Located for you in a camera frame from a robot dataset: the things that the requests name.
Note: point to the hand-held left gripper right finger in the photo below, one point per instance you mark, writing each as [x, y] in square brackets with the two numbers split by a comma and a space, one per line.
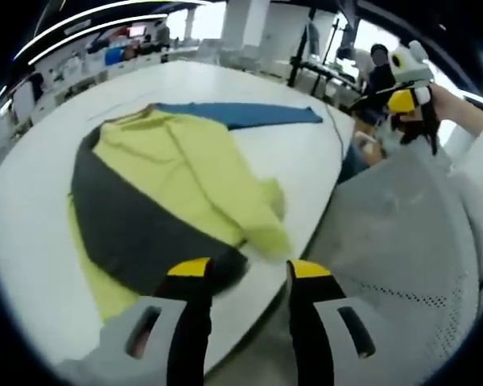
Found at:
[310, 333]

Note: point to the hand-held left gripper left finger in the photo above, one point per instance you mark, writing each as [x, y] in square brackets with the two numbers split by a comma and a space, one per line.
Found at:
[185, 333]

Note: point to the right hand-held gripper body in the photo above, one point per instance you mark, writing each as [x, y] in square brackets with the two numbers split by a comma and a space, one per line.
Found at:
[410, 68]

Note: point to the yellow blue black garment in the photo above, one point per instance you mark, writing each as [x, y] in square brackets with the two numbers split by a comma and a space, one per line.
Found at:
[157, 161]

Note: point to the person's right hand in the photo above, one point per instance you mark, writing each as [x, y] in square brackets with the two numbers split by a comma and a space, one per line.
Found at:
[442, 102]

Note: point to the black metal stand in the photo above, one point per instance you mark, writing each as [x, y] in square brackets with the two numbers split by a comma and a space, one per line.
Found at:
[295, 68]

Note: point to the grey mesh office chair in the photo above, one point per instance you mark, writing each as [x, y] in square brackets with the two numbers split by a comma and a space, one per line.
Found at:
[394, 225]

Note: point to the white square pillar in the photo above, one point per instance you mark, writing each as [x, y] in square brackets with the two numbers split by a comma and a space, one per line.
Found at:
[245, 20]

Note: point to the monitor with pink screen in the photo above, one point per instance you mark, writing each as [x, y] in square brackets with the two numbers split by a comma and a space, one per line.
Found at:
[137, 30]

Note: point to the blue barrel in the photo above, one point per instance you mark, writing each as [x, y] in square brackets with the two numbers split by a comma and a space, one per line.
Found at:
[114, 56]

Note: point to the long white counter cabinet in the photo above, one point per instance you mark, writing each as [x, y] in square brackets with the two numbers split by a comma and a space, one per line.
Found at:
[84, 78]

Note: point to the white ceiling light strip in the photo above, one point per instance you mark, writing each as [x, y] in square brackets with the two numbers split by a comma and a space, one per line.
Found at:
[84, 31]
[64, 25]

